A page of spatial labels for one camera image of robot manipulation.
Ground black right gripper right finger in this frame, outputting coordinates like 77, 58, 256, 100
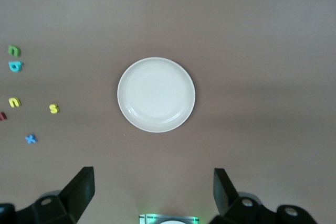
209, 167, 320, 224

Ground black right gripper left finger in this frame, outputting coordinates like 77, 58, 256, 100
0, 166, 95, 224

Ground yellow letter u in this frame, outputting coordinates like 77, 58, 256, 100
8, 97, 22, 109

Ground teal letter b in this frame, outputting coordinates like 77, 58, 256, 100
8, 60, 24, 73

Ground blue letter x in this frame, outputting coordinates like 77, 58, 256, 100
25, 133, 38, 145

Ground beige round plate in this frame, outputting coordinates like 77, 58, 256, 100
117, 56, 196, 133

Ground brown table cover sheet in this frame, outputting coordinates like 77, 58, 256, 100
0, 0, 336, 224

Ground green letter n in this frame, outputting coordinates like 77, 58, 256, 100
7, 45, 22, 57

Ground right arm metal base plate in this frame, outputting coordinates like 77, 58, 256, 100
138, 213, 201, 224

